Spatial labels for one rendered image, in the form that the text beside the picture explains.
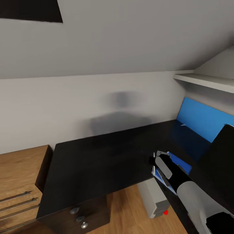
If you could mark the desk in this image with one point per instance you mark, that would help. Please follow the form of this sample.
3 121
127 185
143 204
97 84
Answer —
86 169

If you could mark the monitor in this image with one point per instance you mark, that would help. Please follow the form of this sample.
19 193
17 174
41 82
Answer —
218 161

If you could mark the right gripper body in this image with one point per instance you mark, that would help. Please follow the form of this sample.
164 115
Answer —
152 161

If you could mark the notebook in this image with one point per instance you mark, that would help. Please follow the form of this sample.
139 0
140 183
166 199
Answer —
164 178

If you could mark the folder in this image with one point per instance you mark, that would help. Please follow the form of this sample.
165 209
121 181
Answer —
186 167

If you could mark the bookcase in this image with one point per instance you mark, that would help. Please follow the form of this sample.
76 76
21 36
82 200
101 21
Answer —
223 84

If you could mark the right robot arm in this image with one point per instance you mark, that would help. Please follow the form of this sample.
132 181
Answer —
208 215

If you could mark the room divider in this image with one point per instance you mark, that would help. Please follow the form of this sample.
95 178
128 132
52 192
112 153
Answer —
202 119

